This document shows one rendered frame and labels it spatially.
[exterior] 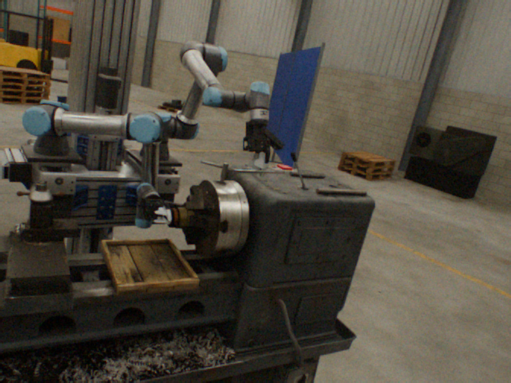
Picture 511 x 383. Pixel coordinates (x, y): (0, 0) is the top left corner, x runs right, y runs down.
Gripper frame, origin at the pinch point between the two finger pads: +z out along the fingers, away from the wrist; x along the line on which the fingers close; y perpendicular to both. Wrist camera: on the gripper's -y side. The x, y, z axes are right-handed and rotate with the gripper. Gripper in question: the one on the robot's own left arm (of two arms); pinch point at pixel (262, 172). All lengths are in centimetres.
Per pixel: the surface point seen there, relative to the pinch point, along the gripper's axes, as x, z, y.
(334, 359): -67, 115, -101
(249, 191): -7.6, 7.4, 1.3
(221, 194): -4.2, 9.0, 15.7
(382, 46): -658, -449, -813
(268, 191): 1.8, 7.4, -1.8
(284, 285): -4.4, 46.1, -14.8
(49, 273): -4, 35, 74
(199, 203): -17.1, 12.4, 19.2
